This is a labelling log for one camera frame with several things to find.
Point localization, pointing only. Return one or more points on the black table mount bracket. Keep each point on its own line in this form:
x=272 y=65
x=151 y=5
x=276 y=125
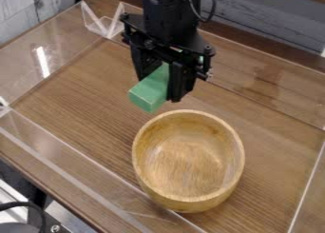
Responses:
x=53 y=225

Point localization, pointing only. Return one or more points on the wooden brown bowl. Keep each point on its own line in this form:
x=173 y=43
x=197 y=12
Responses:
x=189 y=160

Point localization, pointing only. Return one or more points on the clear acrylic corner bracket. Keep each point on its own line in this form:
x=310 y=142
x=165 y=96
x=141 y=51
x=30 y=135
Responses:
x=106 y=26

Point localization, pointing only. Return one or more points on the green rectangular block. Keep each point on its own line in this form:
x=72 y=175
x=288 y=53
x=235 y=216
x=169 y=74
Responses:
x=148 y=93

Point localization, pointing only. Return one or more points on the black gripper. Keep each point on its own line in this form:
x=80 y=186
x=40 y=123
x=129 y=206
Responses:
x=163 y=35

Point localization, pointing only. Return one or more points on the clear acrylic enclosure walls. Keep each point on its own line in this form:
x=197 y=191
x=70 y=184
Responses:
x=69 y=125

